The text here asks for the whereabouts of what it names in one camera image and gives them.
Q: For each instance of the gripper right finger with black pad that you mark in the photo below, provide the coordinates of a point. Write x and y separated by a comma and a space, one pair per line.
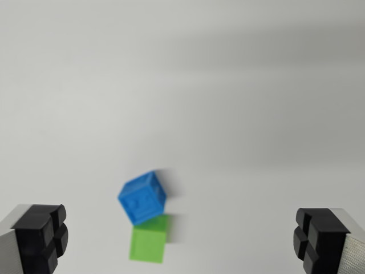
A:
325, 239

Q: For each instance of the blue rubber toy cube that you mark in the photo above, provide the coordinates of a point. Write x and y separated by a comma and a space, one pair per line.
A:
141, 199

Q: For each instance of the green rubber toy cube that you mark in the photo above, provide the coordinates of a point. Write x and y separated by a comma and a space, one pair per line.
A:
147, 245

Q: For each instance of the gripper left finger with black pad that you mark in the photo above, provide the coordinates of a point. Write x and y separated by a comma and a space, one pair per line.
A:
31, 239

